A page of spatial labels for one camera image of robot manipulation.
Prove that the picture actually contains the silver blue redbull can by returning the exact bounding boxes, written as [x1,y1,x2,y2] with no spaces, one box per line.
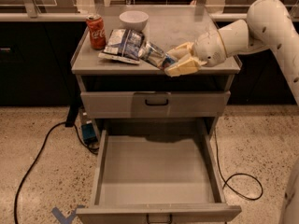
[138,41,177,70]

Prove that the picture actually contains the open grey middle drawer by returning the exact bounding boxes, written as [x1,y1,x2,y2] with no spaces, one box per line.
[77,131,241,224]

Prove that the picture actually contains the black cable right floor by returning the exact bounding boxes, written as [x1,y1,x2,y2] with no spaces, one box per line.
[213,128,264,202]

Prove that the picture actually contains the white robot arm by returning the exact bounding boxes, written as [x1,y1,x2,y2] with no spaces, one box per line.
[165,0,299,103]

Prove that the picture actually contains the black cable left floor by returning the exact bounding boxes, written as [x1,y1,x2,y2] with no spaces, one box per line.
[12,120,100,224]

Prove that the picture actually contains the blue power adapter box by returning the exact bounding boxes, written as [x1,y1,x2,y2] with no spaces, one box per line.
[81,123,97,145]

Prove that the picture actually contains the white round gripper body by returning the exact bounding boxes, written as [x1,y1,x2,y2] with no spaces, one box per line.
[192,30,226,66]

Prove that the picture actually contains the white bowl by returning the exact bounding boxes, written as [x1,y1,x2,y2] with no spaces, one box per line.
[119,10,149,32]

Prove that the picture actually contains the black cable floor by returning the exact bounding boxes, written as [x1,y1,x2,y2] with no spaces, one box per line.
[213,128,264,202]
[12,120,100,224]

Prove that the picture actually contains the blue white chip bag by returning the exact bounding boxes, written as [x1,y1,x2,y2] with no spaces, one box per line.
[98,29,145,64]

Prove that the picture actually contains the red coca-cola can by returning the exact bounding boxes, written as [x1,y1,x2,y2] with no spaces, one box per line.
[86,14,106,49]

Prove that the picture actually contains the dark counter cabinets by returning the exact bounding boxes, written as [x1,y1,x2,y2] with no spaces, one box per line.
[0,21,295,106]

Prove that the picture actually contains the blue tape floor mark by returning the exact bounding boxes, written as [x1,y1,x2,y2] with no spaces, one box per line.
[51,205,82,224]

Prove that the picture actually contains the grey top drawer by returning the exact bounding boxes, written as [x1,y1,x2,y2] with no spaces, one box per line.
[81,91,230,119]

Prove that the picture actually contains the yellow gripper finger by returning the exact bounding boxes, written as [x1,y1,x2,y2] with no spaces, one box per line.
[164,54,206,77]
[167,42,193,60]

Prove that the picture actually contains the grey drawer cabinet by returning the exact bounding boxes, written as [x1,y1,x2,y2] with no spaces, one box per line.
[72,6,241,136]

